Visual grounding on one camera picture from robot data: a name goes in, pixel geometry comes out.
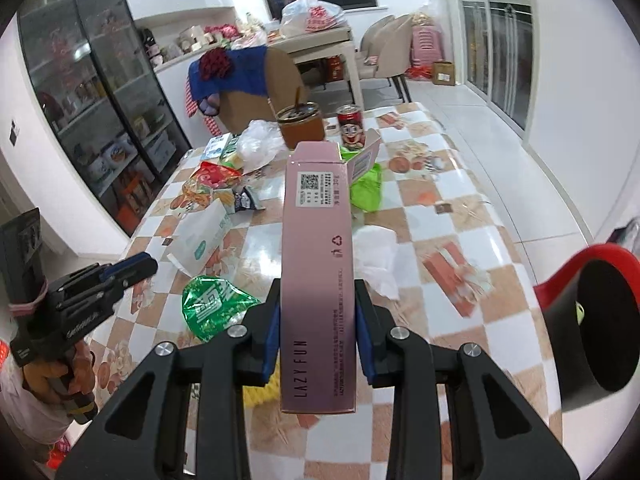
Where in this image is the red checkered cloth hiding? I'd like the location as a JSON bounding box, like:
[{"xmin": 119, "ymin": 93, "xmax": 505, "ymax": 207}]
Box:
[{"xmin": 182, "ymin": 80, "xmax": 223, "ymax": 133}]

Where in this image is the orange snack packet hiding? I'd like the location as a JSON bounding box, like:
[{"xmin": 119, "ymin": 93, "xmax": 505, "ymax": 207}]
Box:
[{"xmin": 181, "ymin": 180, "xmax": 221, "ymax": 213}]

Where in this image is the black trash bin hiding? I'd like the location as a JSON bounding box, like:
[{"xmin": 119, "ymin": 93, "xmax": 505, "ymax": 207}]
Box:
[{"xmin": 542, "ymin": 257, "xmax": 640, "ymax": 413}]

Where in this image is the dark snack packet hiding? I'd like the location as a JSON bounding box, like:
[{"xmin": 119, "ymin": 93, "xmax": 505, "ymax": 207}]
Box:
[{"xmin": 232, "ymin": 186, "xmax": 268, "ymax": 212}]

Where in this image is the beige dining table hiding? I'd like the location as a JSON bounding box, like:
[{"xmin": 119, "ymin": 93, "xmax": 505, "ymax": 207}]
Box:
[{"xmin": 272, "ymin": 27, "xmax": 366, "ymax": 106}]

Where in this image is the stack of pink stools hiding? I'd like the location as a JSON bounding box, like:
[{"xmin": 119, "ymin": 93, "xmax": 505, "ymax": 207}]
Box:
[{"xmin": 411, "ymin": 25, "xmax": 446, "ymax": 68}]

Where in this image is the blue cloth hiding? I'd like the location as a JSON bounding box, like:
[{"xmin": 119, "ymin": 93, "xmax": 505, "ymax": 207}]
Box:
[{"xmin": 189, "ymin": 45, "xmax": 271, "ymax": 101}]

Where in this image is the pink cardboard box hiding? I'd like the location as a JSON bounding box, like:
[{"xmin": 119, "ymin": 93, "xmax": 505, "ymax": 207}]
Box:
[{"xmin": 280, "ymin": 127, "xmax": 383, "ymax": 416}]

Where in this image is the clear snack bag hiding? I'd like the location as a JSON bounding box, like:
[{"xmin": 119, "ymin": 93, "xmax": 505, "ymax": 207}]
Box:
[{"xmin": 410, "ymin": 5, "xmax": 441, "ymax": 31}]

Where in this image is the red gift box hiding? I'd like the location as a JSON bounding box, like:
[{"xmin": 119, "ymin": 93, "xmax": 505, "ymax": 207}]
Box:
[{"xmin": 322, "ymin": 56, "xmax": 348, "ymax": 83}]

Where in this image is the red drink can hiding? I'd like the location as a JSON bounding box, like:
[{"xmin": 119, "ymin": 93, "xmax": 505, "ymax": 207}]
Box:
[{"xmin": 336, "ymin": 104, "xmax": 365, "ymax": 150}]

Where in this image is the beige dining chair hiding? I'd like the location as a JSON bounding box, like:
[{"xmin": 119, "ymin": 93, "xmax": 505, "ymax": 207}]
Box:
[
  {"xmin": 360, "ymin": 15, "xmax": 396, "ymax": 81},
  {"xmin": 375, "ymin": 14, "xmax": 416, "ymax": 103}
]

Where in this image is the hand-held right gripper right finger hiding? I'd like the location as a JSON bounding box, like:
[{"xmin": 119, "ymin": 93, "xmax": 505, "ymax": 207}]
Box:
[{"xmin": 352, "ymin": 277, "xmax": 582, "ymax": 480}]

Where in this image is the white tissue paper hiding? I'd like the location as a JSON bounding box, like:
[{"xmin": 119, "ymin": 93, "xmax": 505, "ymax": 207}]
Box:
[{"xmin": 352, "ymin": 225, "xmax": 401, "ymax": 301}]

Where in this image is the person's left hand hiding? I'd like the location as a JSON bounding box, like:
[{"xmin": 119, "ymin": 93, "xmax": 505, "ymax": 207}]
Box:
[{"xmin": 22, "ymin": 345, "xmax": 97, "ymax": 403}]

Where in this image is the sliding glass door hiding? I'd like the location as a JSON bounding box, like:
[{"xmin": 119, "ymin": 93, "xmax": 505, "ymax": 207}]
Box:
[{"xmin": 457, "ymin": 0, "xmax": 536, "ymax": 131}]

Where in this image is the clear plastic bag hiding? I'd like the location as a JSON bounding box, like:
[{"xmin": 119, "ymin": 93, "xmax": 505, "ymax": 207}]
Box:
[{"xmin": 235, "ymin": 120, "xmax": 286, "ymax": 173}]

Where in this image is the dark red knitted cloth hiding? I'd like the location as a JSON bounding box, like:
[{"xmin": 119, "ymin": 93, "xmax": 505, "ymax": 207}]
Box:
[{"xmin": 197, "ymin": 47, "xmax": 233, "ymax": 81}]

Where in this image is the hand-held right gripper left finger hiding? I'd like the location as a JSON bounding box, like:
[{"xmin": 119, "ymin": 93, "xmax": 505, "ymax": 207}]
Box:
[{"xmin": 54, "ymin": 277, "xmax": 283, "ymax": 480}]

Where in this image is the person's left forearm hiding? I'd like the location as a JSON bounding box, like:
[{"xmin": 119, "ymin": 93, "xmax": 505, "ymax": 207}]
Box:
[{"xmin": 0, "ymin": 355, "xmax": 76, "ymax": 446}]

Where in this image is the beige small appliance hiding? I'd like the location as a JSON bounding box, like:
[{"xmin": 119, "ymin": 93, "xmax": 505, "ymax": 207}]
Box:
[{"xmin": 179, "ymin": 27, "xmax": 206, "ymax": 53}]

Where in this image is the bright green bag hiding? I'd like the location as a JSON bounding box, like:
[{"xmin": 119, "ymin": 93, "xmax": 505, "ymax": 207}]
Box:
[{"xmin": 349, "ymin": 162, "xmax": 385, "ymax": 213}]

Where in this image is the brown chair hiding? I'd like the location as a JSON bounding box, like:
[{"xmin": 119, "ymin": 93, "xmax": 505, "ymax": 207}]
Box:
[{"xmin": 187, "ymin": 47, "xmax": 306, "ymax": 133}]

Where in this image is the small cardboard box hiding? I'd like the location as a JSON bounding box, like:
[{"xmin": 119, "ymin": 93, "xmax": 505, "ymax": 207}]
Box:
[{"xmin": 432, "ymin": 60, "xmax": 457, "ymax": 86}]

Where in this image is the yellow foam fruit net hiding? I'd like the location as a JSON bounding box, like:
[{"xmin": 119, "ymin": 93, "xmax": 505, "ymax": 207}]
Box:
[{"xmin": 245, "ymin": 370, "xmax": 283, "ymax": 406}]

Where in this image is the red plastic stool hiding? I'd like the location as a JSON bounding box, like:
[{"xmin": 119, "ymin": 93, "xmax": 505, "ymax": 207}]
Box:
[{"xmin": 532, "ymin": 230, "xmax": 640, "ymax": 321}]

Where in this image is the red snack packet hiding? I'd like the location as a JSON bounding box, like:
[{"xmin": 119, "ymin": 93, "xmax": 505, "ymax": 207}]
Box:
[{"xmin": 192, "ymin": 162, "xmax": 241, "ymax": 188}]

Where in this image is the glass cup brown sleeve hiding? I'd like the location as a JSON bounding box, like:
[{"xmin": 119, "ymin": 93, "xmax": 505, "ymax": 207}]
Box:
[{"xmin": 275, "ymin": 87, "xmax": 327, "ymax": 151}]

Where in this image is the green drink can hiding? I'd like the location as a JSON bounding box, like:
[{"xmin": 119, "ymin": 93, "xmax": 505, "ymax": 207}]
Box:
[{"xmin": 181, "ymin": 275, "xmax": 263, "ymax": 343}]

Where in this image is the white shopping bag red print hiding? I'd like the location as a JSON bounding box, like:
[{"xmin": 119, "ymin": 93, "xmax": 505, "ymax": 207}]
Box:
[{"xmin": 280, "ymin": 0, "xmax": 348, "ymax": 36}]

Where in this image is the white sideboard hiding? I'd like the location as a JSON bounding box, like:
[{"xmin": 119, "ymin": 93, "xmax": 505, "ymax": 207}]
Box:
[{"xmin": 135, "ymin": 5, "xmax": 241, "ymax": 151}]

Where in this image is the glass display cabinet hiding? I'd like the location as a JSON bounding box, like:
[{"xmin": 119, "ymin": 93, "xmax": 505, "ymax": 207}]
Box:
[{"xmin": 17, "ymin": 0, "xmax": 193, "ymax": 238}]

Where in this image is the patterned checkered tablecloth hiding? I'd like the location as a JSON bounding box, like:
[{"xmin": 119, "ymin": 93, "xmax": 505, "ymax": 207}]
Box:
[{"xmin": 65, "ymin": 102, "xmax": 566, "ymax": 480}]

